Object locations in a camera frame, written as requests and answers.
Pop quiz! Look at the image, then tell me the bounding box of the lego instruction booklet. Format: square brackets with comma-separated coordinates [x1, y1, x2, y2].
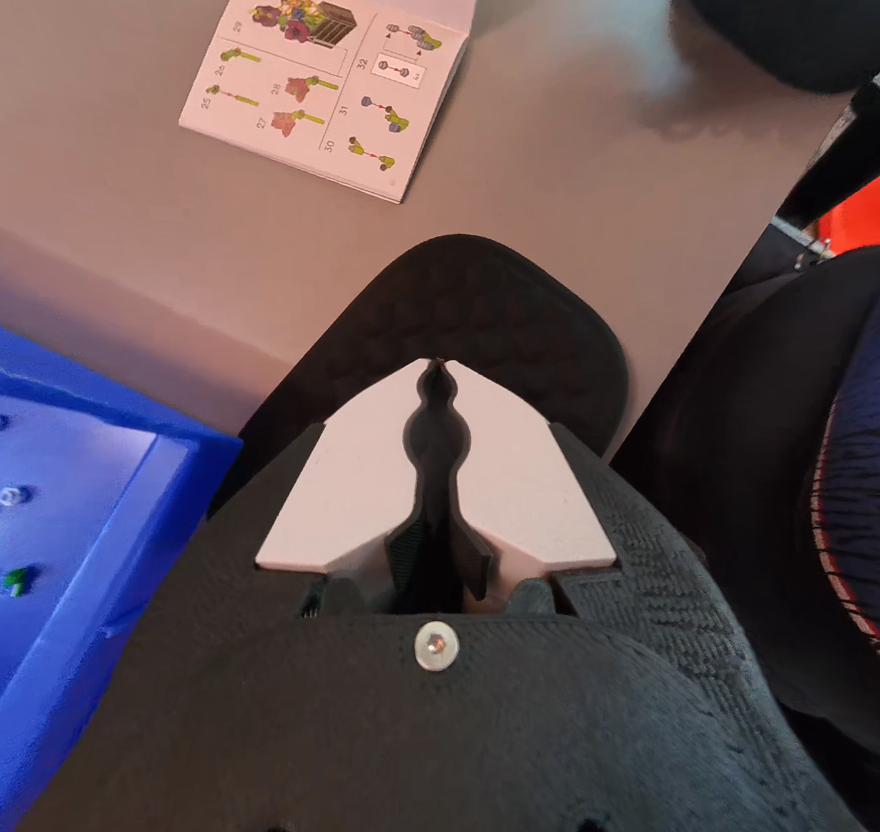
[178, 0, 488, 205]

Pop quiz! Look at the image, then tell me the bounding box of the large blue plastic bin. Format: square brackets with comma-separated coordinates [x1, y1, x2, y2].
[0, 327, 246, 832]

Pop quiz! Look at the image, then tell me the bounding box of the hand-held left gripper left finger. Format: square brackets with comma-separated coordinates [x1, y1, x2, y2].
[255, 360, 440, 595]

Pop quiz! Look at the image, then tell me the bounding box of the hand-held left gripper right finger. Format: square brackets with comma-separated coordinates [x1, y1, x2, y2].
[442, 360, 618, 598]

